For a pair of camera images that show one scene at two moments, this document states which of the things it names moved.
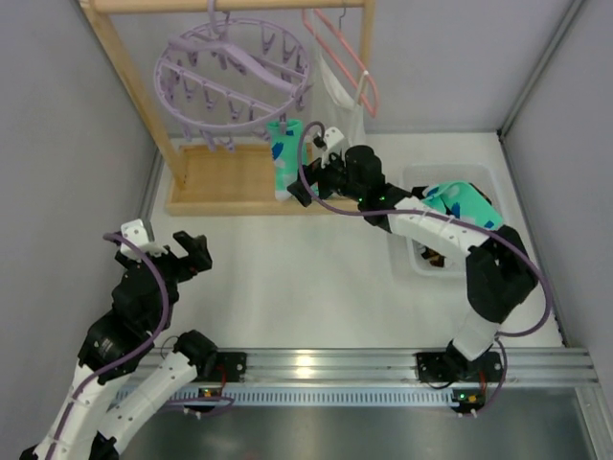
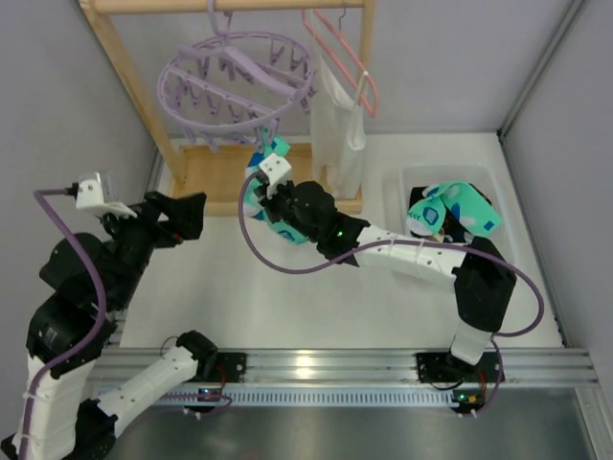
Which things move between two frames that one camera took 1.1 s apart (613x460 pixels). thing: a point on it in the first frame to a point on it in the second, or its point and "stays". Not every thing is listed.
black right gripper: [324, 179] to [274, 202]
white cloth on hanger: [330, 108] stays
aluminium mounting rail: [527, 367] stays
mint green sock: [285, 149] to [254, 198]
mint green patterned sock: [465, 200] stays
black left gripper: [177, 262] to [160, 218]
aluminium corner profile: [568, 19] stays
